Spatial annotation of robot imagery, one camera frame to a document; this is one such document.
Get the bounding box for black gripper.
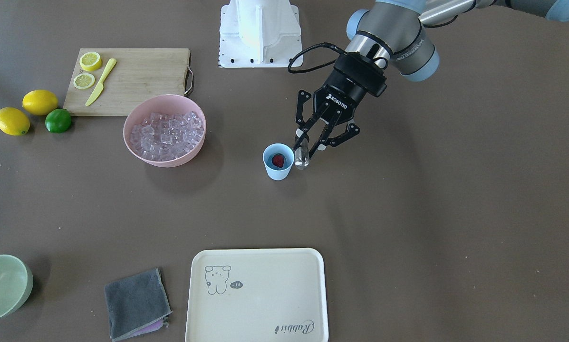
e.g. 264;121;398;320
293;52;388;157

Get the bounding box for red strawberry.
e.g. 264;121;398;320
271;153;286;169

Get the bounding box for steel muddler with black tip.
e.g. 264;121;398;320
294;138;310;170

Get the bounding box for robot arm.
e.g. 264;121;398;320
287;0;569;168

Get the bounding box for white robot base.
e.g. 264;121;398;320
218;0;302;68

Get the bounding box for light blue cup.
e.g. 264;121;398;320
262;143;294;181

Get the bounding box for clear ice cubes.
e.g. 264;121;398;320
125;111;206;162

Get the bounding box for pink bowl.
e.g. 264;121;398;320
123;95;207;168

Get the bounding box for cream rabbit tray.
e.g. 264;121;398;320
185;247;329;342

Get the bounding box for wooden cutting board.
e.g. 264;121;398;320
62;47;191;116

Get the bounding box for yellow plastic knife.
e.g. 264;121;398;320
85;58;117;106

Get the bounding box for lemon half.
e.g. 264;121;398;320
78;51;103;71
73;72;96;90

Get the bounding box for grey folded cloth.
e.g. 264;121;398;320
104;267;172;342

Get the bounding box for green lime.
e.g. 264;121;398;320
45;108;73;133

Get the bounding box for yellow lemon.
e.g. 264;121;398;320
22;89;58;115
0;107;30;136

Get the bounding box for green bowl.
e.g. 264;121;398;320
0;255;34;319

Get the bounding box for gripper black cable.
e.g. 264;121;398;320
288;43;349;74

